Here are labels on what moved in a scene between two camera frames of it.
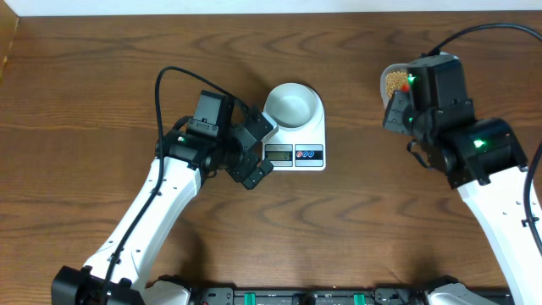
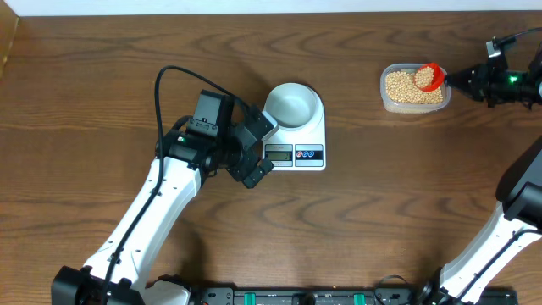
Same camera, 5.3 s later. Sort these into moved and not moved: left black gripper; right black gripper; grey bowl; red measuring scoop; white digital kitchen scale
Moved: red measuring scoop; right black gripper
Not moved: grey bowl; white digital kitchen scale; left black gripper
